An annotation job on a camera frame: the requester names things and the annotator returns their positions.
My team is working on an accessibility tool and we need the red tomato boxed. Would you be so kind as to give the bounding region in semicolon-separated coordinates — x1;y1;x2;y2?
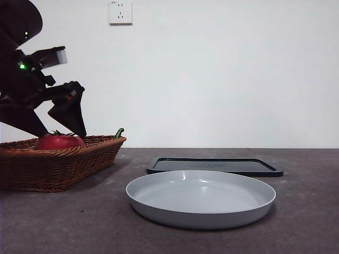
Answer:
33;129;85;150

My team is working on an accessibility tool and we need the brown wicker basket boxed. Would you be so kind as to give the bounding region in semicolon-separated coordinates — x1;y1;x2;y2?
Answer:
0;135;127;193

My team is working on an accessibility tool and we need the white round plate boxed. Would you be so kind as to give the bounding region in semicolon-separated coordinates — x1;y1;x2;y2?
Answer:
125;170;277;230

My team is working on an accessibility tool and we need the dark rectangular tray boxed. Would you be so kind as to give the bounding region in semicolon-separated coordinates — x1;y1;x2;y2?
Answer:
146;157;284;178

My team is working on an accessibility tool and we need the pale grey left camera box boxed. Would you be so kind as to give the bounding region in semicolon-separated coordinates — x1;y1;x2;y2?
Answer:
31;46;68;70

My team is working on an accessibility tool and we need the white wall socket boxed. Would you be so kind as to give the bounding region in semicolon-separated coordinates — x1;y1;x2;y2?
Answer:
109;0;133;26

